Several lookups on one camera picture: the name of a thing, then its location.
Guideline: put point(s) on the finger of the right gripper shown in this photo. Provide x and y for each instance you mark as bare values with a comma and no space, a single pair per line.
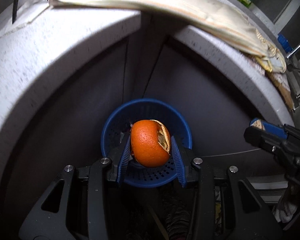
271,141
268,127

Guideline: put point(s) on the blue plastic waste basket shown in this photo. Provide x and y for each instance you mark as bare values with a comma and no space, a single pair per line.
118,124

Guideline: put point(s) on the orange peel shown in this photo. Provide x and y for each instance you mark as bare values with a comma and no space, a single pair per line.
150,143

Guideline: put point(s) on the yellow striped cloth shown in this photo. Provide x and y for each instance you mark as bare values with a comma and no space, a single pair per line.
217,18

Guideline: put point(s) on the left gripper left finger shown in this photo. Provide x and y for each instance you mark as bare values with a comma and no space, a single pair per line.
119,157

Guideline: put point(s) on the checkered brown cloth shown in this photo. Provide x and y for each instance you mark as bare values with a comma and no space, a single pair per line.
279,80

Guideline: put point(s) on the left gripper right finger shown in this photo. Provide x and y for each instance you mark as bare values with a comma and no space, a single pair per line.
183,160

